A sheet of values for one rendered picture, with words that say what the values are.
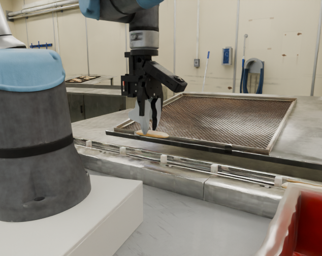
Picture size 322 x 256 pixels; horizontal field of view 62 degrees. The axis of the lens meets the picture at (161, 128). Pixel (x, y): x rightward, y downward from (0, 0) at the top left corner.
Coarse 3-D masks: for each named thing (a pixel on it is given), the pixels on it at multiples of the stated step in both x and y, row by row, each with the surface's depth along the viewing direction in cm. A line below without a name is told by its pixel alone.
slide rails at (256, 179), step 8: (80, 144) 89; (128, 152) 79; (152, 160) 73; (168, 160) 72; (192, 168) 67; (200, 168) 66; (208, 168) 66; (232, 176) 62; (240, 176) 61; (248, 176) 61; (272, 184) 57
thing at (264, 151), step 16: (176, 96) 125; (192, 96) 126; (208, 96) 123; (224, 96) 118; (240, 96) 115; (256, 96) 111; (192, 112) 103; (208, 112) 101; (224, 112) 99; (240, 112) 97; (272, 112) 94; (288, 112) 88; (128, 128) 93; (160, 128) 89; (176, 128) 88; (192, 128) 87; (224, 128) 84; (240, 128) 83; (208, 144) 73; (224, 144) 70; (240, 144) 72; (272, 144) 68
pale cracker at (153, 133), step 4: (136, 132) 72; (140, 132) 71; (148, 132) 70; (152, 132) 70; (156, 132) 70; (160, 132) 70; (148, 136) 69; (152, 136) 69; (156, 136) 68; (160, 136) 68; (164, 136) 68; (168, 136) 68
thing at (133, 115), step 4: (136, 104) 68; (148, 104) 67; (136, 108) 68; (148, 108) 68; (128, 112) 70; (132, 112) 69; (136, 112) 69; (148, 112) 68; (128, 116) 70; (132, 116) 69; (136, 116) 69; (140, 116) 67; (144, 116) 66; (148, 116) 68; (136, 120) 69; (140, 120) 67; (144, 120) 67; (148, 120) 68; (140, 124) 68; (144, 124) 67; (148, 124) 68; (144, 128) 68; (148, 128) 68; (144, 132) 69
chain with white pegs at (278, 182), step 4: (88, 144) 84; (120, 148) 77; (124, 148) 77; (120, 152) 77; (124, 152) 77; (160, 156) 70; (164, 156) 69; (160, 160) 70; (164, 160) 69; (212, 168) 62; (216, 168) 62; (212, 172) 62; (216, 172) 63; (276, 176) 56; (276, 180) 55; (280, 180) 55; (276, 184) 55; (280, 184) 55
